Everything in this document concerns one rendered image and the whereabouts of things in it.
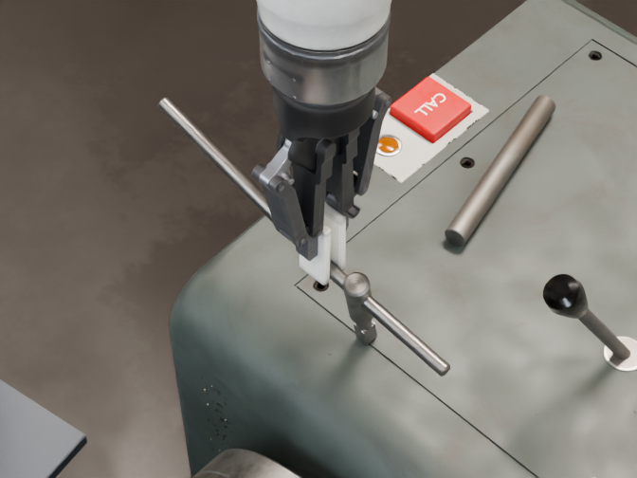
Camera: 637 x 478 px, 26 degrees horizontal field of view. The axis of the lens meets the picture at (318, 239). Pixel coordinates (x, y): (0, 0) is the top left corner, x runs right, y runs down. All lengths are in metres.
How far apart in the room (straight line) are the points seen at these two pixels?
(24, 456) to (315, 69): 0.97
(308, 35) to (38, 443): 0.99
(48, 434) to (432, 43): 1.77
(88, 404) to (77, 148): 0.66
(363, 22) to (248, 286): 0.43
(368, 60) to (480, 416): 0.39
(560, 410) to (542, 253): 0.17
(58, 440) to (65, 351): 0.99
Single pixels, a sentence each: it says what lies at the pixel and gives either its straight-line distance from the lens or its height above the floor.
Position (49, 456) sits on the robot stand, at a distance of 1.78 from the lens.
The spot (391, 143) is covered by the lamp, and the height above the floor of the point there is 1.26.
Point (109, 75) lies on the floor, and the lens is 3.24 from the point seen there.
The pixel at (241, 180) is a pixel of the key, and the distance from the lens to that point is 1.17.
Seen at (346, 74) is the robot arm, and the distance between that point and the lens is 0.93.
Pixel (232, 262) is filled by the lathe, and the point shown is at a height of 1.26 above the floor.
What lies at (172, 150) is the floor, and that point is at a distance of 3.06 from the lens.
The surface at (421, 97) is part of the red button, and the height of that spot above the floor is 1.27.
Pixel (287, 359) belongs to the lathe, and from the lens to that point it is 1.22.
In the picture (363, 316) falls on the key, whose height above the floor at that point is 1.32.
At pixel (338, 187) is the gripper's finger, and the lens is 1.09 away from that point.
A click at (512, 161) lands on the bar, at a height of 1.27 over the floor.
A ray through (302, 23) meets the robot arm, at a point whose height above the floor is 1.67.
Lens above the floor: 2.28
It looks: 52 degrees down
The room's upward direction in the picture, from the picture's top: straight up
